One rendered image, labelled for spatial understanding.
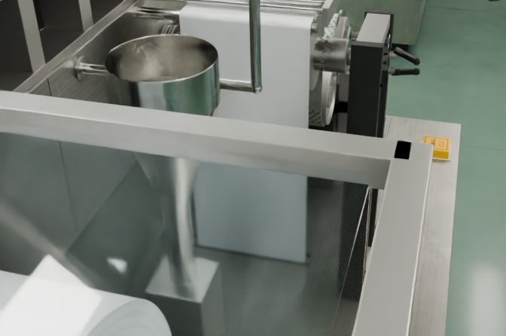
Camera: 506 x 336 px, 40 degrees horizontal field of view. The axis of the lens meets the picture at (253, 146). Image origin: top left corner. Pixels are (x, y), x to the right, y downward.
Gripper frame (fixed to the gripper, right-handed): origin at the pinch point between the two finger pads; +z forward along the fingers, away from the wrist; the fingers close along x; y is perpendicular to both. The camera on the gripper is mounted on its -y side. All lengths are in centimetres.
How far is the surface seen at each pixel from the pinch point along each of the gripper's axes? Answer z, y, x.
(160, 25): 37, 31, 28
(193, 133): -5, 26, 100
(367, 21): 0.9, 9.9, 34.2
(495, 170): 61, -128, -149
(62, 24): 35, 42, 53
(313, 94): 24.7, 0.0, 19.8
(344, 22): 16.3, 5.3, 2.9
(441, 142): 22.5, -39.3, -15.5
